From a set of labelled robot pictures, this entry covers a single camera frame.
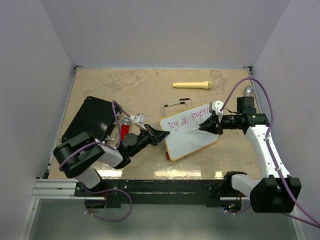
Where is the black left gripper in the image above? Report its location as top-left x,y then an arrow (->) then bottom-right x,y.
129,124 -> 169,157

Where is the yellow framed whiteboard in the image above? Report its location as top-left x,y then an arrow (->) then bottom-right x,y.
159,102 -> 219,161

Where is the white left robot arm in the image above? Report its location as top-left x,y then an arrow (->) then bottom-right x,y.
53,124 -> 170,196

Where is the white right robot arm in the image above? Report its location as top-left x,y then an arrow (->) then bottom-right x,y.
199,96 -> 302,214

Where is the red toy microphone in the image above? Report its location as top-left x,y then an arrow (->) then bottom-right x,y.
120,117 -> 131,141

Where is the cream toy microphone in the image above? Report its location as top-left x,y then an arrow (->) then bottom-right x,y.
172,81 -> 213,90

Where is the silver toy microphone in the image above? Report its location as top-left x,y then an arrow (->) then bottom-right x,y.
244,85 -> 254,97

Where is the black hard case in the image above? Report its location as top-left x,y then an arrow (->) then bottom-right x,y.
61,96 -> 116,143

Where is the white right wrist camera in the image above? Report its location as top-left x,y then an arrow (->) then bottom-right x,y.
209,100 -> 224,122

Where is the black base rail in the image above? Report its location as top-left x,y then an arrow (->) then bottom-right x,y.
74,178 -> 251,209

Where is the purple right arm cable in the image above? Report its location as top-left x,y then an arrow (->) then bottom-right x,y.
221,77 -> 320,229

